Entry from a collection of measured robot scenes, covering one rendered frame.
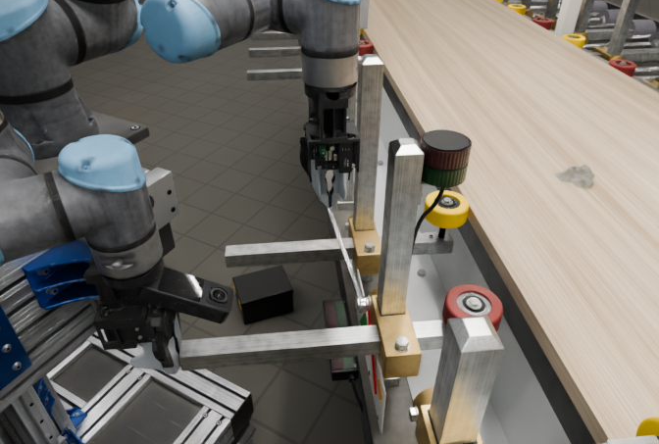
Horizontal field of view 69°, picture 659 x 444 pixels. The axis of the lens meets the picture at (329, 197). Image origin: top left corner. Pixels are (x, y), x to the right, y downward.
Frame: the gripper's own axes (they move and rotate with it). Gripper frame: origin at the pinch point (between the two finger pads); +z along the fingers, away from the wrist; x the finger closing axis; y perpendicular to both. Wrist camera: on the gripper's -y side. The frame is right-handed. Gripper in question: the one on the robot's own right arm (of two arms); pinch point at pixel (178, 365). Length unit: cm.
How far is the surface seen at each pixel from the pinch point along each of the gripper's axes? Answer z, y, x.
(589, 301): -7, -59, 1
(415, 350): -4.4, -33.0, 4.3
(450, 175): -28.9, -36.1, -1.1
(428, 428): -14.4, -29.0, 20.9
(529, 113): -7, -79, -63
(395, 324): -4.4, -31.3, -0.3
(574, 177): -8, -74, -31
